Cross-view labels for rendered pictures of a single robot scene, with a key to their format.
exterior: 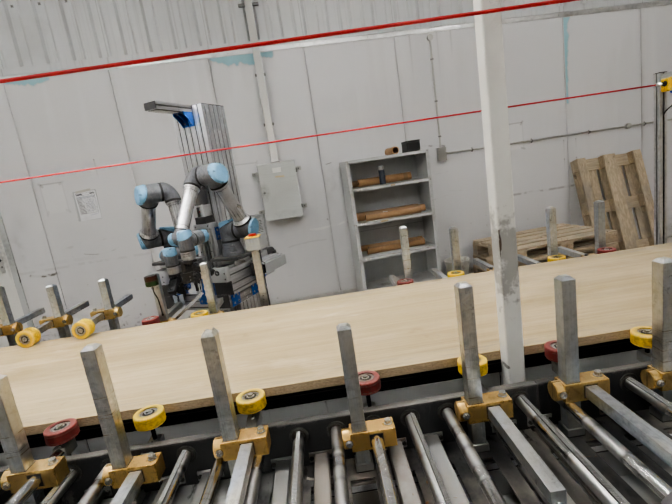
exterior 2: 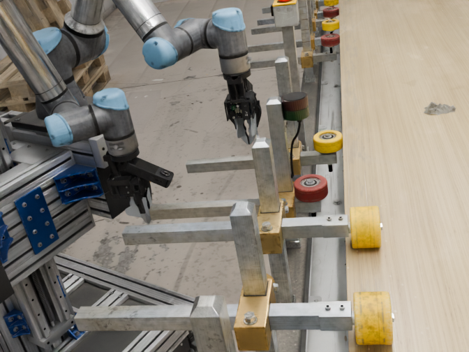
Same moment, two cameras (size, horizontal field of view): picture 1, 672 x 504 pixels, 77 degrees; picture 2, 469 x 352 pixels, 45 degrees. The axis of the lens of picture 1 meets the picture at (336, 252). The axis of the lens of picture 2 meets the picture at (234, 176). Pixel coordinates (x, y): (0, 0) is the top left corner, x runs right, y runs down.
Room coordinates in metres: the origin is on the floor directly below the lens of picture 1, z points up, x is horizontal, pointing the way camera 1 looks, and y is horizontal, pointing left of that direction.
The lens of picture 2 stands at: (1.84, 2.12, 1.58)
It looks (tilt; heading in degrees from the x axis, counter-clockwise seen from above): 28 degrees down; 285
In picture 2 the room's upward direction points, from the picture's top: 10 degrees counter-clockwise
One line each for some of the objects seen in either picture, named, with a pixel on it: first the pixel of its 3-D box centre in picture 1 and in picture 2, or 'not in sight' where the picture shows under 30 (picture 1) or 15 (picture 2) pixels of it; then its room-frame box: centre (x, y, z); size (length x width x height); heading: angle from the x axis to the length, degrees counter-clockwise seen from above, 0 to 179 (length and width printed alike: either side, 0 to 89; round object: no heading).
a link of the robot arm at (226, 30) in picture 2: (185, 240); (229, 33); (2.15, 0.75, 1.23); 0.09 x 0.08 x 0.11; 157
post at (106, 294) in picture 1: (114, 324); (276, 242); (2.03, 1.15, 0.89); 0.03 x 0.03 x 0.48; 1
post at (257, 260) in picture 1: (263, 293); (295, 93); (2.05, 0.39, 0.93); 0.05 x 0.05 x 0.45; 1
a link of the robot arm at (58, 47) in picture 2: (229, 229); (47, 54); (2.71, 0.66, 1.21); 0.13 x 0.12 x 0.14; 67
